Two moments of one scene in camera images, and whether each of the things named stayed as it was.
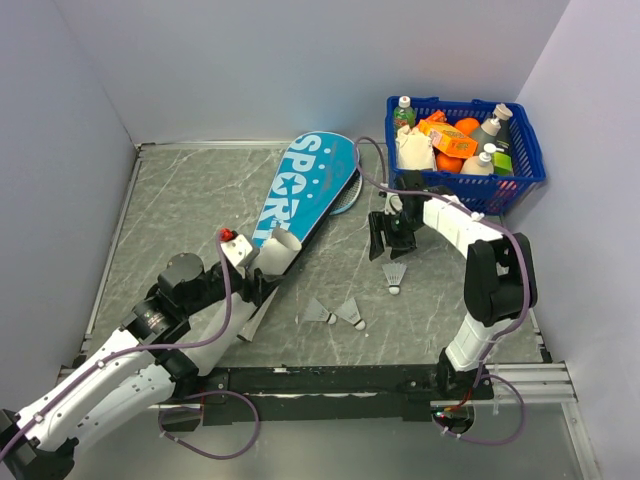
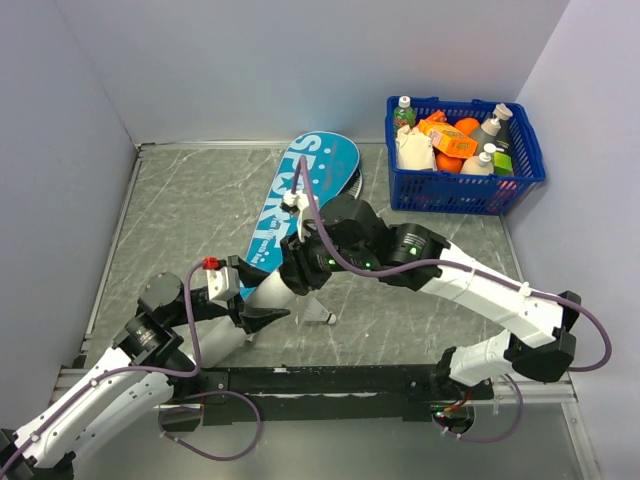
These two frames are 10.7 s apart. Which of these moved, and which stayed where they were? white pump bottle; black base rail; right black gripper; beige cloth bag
Moved: right black gripper
Stayed: beige cloth bag; white pump bottle; black base rail
